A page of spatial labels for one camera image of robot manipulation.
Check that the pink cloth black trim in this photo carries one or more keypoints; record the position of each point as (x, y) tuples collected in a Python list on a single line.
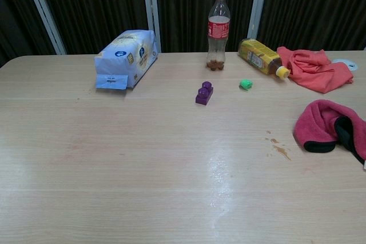
[(317, 121)]

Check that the coral orange cloth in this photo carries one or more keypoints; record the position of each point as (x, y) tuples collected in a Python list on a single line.
[(311, 69)]

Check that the purple toy brick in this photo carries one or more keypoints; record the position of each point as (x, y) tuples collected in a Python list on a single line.
[(203, 94)]

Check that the green bottle cap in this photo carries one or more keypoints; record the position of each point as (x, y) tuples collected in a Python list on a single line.
[(246, 84)]

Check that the white blue paper package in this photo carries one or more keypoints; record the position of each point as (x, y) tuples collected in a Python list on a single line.
[(125, 55)]

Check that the clear cola bottle red cap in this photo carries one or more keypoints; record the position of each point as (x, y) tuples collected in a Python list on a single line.
[(218, 29)]

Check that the yellow label tea bottle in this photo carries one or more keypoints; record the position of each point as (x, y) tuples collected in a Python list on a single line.
[(257, 55)]

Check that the white round table grommet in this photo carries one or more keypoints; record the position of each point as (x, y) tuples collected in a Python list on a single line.
[(351, 64)]

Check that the grey metal screen post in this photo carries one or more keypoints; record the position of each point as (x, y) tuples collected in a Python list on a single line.
[(151, 9), (43, 9), (258, 1)]

